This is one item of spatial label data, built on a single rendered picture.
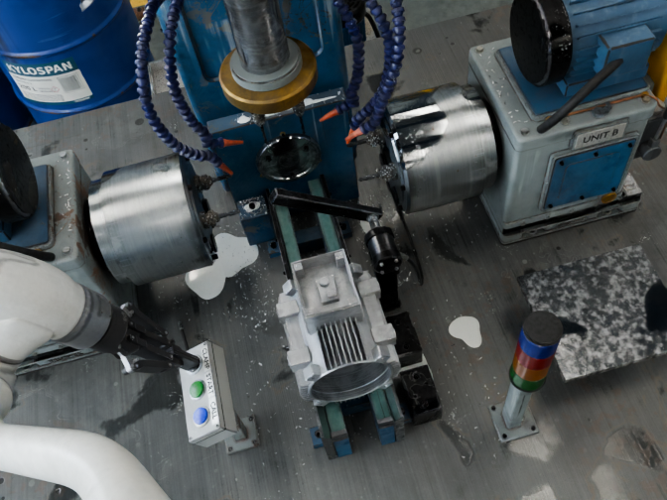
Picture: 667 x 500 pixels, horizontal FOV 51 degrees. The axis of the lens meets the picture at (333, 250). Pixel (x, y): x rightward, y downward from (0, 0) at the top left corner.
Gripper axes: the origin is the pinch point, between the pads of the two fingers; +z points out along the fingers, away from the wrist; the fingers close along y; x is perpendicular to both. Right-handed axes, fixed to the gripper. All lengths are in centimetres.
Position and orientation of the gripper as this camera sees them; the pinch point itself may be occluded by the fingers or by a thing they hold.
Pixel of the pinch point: (180, 358)
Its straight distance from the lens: 126.9
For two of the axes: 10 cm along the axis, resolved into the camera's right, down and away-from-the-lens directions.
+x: -8.4, 4.5, 2.9
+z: 4.8, 3.9, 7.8
